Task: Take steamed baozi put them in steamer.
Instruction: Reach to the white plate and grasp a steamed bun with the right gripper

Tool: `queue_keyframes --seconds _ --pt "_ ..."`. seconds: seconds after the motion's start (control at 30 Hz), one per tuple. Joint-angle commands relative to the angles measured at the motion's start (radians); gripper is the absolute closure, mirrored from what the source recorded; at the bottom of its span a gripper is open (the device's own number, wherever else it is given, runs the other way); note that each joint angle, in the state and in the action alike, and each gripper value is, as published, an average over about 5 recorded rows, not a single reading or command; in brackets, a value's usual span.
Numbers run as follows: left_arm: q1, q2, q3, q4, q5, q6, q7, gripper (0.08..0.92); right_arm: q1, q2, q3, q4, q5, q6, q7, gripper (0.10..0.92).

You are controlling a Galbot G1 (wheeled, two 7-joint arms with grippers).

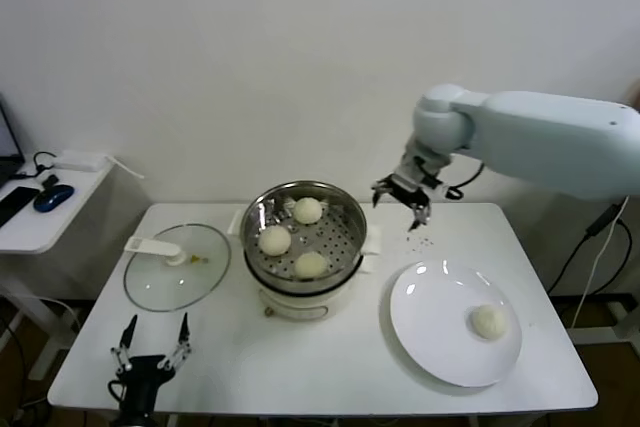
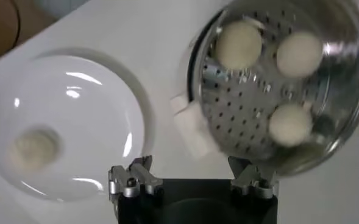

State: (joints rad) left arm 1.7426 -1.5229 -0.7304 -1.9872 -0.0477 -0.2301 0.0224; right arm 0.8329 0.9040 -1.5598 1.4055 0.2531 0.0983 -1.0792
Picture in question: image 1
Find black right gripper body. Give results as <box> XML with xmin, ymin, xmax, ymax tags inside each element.
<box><xmin>387</xmin><ymin>170</ymin><xmax>442</xmax><ymax>207</ymax></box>

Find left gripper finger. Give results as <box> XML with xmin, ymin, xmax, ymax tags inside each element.
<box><xmin>157</xmin><ymin>312</ymin><xmax>194</xmax><ymax>374</ymax></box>
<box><xmin>110</xmin><ymin>314</ymin><xmax>139</xmax><ymax>376</ymax></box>

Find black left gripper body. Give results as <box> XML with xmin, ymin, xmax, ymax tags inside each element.
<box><xmin>126</xmin><ymin>355</ymin><xmax>175</xmax><ymax>396</ymax></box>

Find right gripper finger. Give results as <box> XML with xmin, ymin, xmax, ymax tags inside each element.
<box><xmin>370</xmin><ymin>175</ymin><xmax>398</xmax><ymax>209</ymax></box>
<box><xmin>407</xmin><ymin>200</ymin><xmax>434</xmax><ymax>234</ymax></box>

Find white steamed baozi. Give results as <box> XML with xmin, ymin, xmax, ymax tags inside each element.
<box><xmin>257</xmin><ymin>224</ymin><xmax>293</xmax><ymax>256</ymax></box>
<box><xmin>292</xmin><ymin>196</ymin><xmax>324</xmax><ymax>226</ymax></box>
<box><xmin>468</xmin><ymin>304</ymin><xmax>508</xmax><ymax>342</ymax></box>
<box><xmin>293</xmin><ymin>250</ymin><xmax>330</xmax><ymax>281</ymax></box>

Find stainless steel steamer basket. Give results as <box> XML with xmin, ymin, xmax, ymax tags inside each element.
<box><xmin>227</xmin><ymin>180</ymin><xmax>384</xmax><ymax>294</ymax></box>

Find dark crumbs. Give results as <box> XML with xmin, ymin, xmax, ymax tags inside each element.
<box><xmin>402</xmin><ymin>232</ymin><xmax>435</xmax><ymax>251</ymax></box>

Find white round plate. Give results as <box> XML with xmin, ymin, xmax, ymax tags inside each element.
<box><xmin>388</xmin><ymin>260</ymin><xmax>523</xmax><ymax>388</ymax></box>

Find white electric cooker pot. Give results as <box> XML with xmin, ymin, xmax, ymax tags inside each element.
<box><xmin>243</xmin><ymin>251</ymin><xmax>377</xmax><ymax>323</ymax></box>

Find white side table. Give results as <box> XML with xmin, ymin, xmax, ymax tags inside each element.
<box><xmin>0</xmin><ymin>159</ymin><xmax>151</xmax><ymax>383</ymax></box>

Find blue computer mouse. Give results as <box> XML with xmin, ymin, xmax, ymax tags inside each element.
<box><xmin>32</xmin><ymin>185</ymin><xmax>75</xmax><ymax>215</ymax></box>

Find black inline power adapter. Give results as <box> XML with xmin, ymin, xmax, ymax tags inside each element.
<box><xmin>584</xmin><ymin>202</ymin><xmax>621</xmax><ymax>237</ymax></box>

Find black smartphone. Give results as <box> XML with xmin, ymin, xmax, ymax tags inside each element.
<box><xmin>0</xmin><ymin>186</ymin><xmax>40</xmax><ymax>228</ymax></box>

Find white power adapter box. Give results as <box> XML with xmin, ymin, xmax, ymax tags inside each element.
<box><xmin>52</xmin><ymin>149</ymin><xmax>109</xmax><ymax>174</ymax></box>

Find black laptop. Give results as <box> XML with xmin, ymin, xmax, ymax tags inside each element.
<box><xmin>0</xmin><ymin>96</ymin><xmax>25</xmax><ymax>188</ymax></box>

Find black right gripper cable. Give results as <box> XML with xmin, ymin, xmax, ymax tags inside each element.
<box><xmin>447</xmin><ymin>161</ymin><xmax>486</xmax><ymax>201</ymax></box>

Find white cable under side table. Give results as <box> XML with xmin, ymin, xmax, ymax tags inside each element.
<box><xmin>37</xmin><ymin>296</ymin><xmax>84</xmax><ymax>333</ymax></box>

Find glass lid white handle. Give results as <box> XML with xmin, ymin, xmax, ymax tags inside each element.
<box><xmin>123</xmin><ymin>223</ymin><xmax>232</xmax><ymax>314</ymax></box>

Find black power cable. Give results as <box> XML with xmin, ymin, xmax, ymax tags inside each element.
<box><xmin>544</xmin><ymin>219</ymin><xmax>632</xmax><ymax>296</ymax></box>

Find white hanging cable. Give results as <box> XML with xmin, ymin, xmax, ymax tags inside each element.
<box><xmin>569</xmin><ymin>194</ymin><xmax>632</xmax><ymax>331</ymax></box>

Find black looped cable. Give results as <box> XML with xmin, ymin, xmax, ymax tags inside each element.
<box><xmin>12</xmin><ymin>150</ymin><xmax>56</xmax><ymax>181</ymax></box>

